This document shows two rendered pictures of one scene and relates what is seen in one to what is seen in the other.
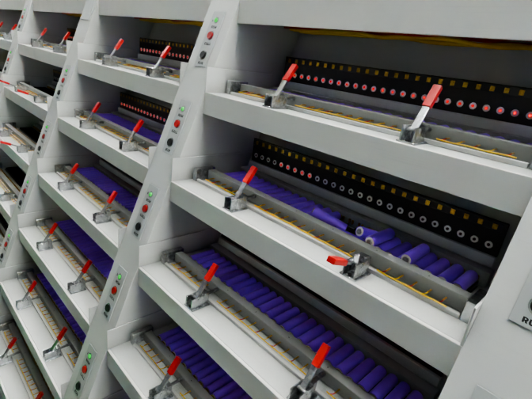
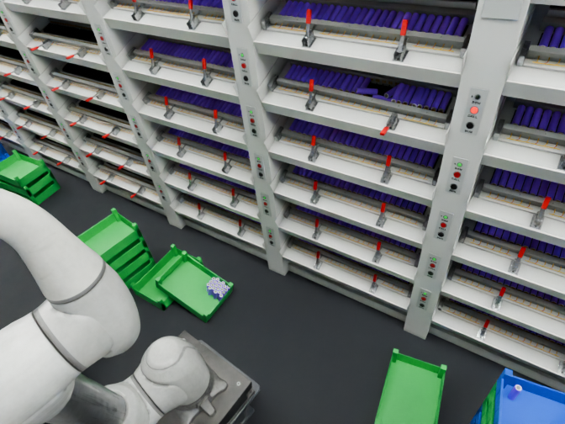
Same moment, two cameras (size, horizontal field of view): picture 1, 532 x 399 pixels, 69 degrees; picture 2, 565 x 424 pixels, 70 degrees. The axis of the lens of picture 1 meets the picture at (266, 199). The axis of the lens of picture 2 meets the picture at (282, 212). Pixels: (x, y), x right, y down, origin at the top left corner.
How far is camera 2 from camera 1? 0.74 m
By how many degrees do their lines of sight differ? 39
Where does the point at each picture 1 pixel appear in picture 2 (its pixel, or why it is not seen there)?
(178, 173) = (262, 95)
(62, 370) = (247, 207)
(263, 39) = not seen: outside the picture
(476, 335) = (450, 140)
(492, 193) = (444, 81)
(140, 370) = (297, 193)
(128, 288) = (268, 162)
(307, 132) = (340, 60)
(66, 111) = (123, 60)
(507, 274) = (456, 115)
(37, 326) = (212, 193)
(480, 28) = not seen: outside the picture
